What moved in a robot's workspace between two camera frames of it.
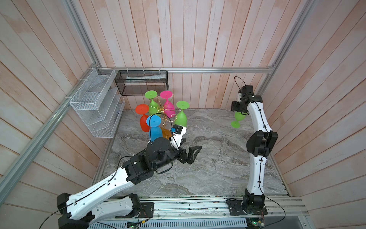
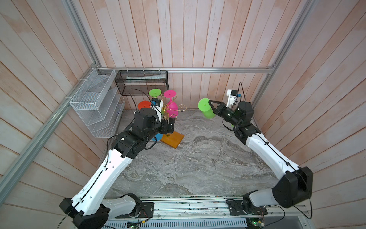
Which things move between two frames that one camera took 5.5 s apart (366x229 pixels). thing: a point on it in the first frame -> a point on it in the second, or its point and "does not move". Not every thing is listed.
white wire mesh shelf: x=98 y=104 does not move
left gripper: x=183 y=159 -> x=164 y=130
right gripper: x=233 y=107 -> x=220 y=109
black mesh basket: x=137 y=82 does not move
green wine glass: x=180 y=119 -> x=204 y=107
